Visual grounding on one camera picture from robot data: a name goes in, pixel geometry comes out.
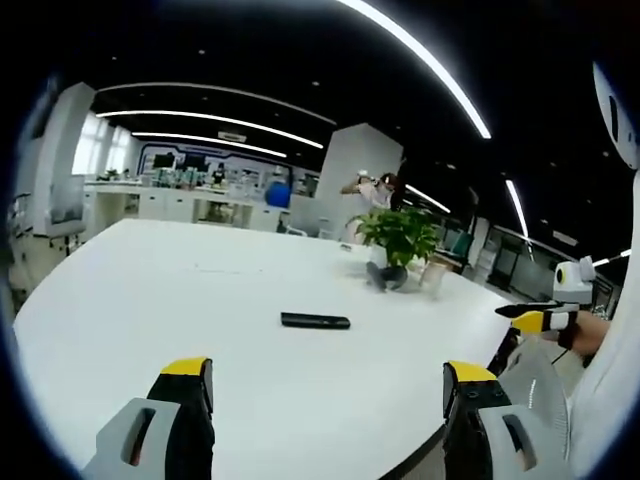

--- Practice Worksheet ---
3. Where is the white square pillar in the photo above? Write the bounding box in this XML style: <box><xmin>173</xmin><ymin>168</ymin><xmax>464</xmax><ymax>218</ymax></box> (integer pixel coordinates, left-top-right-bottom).
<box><xmin>313</xmin><ymin>123</ymin><xmax>404</xmax><ymax>240</ymax></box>

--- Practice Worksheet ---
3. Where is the long ceiling light strip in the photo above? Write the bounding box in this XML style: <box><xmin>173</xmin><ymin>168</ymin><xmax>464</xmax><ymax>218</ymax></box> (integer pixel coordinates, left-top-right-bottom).
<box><xmin>335</xmin><ymin>0</ymin><xmax>493</xmax><ymax>140</ymax></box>
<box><xmin>130</xmin><ymin>131</ymin><xmax>288</xmax><ymax>159</ymax></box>
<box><xmin>94</xmin><ymin>110</ymin><xmax>326</xmax><ymax>150</ymax></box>

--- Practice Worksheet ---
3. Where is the white worn device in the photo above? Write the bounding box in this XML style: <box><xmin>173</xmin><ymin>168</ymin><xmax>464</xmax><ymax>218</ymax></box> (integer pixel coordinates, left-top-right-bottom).
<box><xmin>592</xmin><ymin>59</ymin><xmax>640</xmax><ymax>172</ymax></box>

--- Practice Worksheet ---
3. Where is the green potted plant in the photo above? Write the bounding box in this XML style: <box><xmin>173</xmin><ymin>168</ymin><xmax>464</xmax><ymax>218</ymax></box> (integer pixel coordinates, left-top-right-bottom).
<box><xmin>347</xmin><ymin>207</ymin><xmax>444</xmax><ymax>293</ymax></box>

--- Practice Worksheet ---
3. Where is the clear glass jar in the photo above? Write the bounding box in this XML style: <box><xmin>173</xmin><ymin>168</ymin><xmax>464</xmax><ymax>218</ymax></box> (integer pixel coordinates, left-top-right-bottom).
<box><xmin>421</xmin><ymin>262</ymin><xmax>450</xmax><ymax>300</ymax></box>

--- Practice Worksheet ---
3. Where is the person's right hand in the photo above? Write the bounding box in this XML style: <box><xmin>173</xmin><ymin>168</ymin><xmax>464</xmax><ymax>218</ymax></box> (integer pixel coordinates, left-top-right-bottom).
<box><xmin>571</xmin><ymin>316</ymin><xmax>614</xmax><ymax>358</ymax></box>

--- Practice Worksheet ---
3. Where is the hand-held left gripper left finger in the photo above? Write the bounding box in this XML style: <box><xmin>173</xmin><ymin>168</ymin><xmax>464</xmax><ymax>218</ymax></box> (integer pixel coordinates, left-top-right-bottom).
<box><xmin>81</xmin><ymin>356</ymin><xmax>217</xmax><ymax>480</ymax></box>

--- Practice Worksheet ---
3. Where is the blue barrel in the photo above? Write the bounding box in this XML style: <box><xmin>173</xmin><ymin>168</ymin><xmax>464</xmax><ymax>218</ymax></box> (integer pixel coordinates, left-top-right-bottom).
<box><xmin>264</xmin><ymin>179</ymin><xmax>292</xmax><ymax>208</ymax></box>

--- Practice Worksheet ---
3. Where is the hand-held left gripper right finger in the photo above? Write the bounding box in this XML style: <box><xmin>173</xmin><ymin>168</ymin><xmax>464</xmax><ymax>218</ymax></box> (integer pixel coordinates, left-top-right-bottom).
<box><xmin>442</xmin><ymin>360</ymin><xmax>551</xmax><ymax>480</ymax></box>

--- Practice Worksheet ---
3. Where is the black remote control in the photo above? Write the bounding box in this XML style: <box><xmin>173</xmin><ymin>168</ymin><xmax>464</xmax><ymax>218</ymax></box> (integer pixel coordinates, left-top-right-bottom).
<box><xmin>280</xmin><ymin>311</ymin><xmax>352</xmax><ymax>331</ymax></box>

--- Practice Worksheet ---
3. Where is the white counter with cabinets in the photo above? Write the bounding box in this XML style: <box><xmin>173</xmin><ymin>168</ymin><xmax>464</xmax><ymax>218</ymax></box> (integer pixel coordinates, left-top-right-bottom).
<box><xmin>82</xmin><ymin>178</ymin><xmax>292</xmax><ymax>234</ymax></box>

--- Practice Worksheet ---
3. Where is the short ceiling light strip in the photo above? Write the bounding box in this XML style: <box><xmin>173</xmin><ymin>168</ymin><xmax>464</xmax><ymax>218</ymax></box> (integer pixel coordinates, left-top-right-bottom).
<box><xmin>504</xmin><ymin>178</ymin><xmax>535</xmax><ymax>244</ymax></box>
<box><xmin>404</xmin><ymin>183</ymin><xmax>452</xmax><ymax>215</ymax></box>

